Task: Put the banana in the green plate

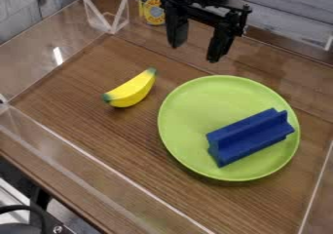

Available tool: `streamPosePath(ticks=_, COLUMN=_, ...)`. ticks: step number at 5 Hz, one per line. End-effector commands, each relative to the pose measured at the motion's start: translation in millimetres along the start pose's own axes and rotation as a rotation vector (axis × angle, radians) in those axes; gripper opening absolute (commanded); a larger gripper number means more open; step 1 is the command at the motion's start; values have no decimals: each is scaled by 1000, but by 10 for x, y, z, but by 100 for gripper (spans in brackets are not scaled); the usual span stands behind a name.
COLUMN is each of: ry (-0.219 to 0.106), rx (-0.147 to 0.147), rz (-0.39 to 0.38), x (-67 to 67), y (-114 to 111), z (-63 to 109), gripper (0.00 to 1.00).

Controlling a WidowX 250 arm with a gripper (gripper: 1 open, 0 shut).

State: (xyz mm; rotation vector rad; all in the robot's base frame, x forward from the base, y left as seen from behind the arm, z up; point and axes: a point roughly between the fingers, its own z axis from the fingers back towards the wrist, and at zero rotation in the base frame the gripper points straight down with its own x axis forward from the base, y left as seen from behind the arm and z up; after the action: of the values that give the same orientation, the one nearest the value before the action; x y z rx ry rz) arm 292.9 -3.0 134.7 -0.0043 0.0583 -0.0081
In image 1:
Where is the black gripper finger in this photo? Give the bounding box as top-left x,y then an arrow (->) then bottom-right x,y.
207,22 -> 235,63
165,2 -> 189,48

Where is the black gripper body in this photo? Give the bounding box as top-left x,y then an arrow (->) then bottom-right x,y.
163,0 -> 252,36

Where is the yellow toy banana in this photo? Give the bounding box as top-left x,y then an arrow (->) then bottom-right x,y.
103,67 -> 156,108

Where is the green round plate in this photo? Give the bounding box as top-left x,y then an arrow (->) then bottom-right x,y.
157,75 -> 301,181

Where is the yellow labelled tin can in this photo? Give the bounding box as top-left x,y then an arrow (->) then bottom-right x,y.
139,0 -> 165,25

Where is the blue foam block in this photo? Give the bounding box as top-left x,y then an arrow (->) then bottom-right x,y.
205,108 -> 296,168

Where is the clear acrylic corner bracket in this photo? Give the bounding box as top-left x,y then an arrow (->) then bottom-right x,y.
83,0 -> 131,35

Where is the clear acrylic tray wall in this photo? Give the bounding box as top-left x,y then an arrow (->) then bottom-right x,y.
0,95 -> 215,234

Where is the black cable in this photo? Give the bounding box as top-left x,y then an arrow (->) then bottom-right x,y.
0,204 -> 50,234

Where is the black metal table bracket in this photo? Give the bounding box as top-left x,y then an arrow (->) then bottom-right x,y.
43,213 -> 78,234

